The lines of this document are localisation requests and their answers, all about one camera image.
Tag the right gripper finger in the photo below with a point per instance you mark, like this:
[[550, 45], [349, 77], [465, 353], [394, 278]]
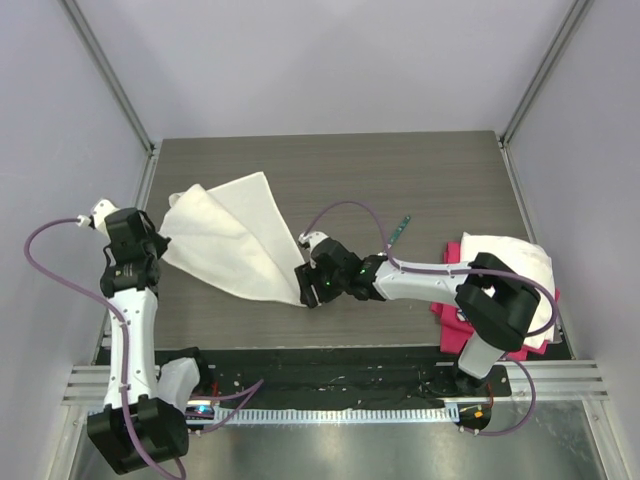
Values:
[[306, 292], [324, 291]]

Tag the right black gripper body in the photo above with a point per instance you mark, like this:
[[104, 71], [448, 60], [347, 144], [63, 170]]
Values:
[[323, 275]]

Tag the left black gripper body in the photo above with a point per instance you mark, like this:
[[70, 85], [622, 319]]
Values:
[[154, 244]]

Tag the white cloth napkin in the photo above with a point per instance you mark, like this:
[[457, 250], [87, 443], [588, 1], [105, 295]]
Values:
[[234, 238]]

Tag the green handled metal spoon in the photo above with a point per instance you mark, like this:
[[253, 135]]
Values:
[[398, 231]]

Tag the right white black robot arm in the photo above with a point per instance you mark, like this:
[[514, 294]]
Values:
[[499, 304]]

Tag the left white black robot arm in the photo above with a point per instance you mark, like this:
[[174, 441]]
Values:
[[142, 423]]

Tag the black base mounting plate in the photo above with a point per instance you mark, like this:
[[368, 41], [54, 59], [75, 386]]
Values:
[[343, 378]]

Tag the pink folded cloth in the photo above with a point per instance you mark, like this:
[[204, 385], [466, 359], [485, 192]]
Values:
[[455, 332]]

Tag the white folded cloth with logo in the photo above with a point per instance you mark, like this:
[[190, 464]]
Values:
[[526, 259]]

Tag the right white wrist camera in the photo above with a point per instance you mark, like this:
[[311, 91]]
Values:
[[309, 240]]

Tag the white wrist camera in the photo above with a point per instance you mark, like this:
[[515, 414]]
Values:
[[309, 240], [96, 219]]

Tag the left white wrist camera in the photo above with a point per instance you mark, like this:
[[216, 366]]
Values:
[[96, 219]]

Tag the white slotted cable duct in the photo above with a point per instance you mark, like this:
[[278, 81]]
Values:
[[248, 417]]

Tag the left aluminium frame post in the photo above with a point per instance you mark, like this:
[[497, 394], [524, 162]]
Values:
[[98, 56]]

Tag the aluminium frame post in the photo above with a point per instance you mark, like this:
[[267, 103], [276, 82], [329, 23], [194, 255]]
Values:
[[569, 26], [98, 56]]

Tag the right aluminium frame post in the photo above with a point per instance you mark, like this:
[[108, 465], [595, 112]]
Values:
[[569, 26]]

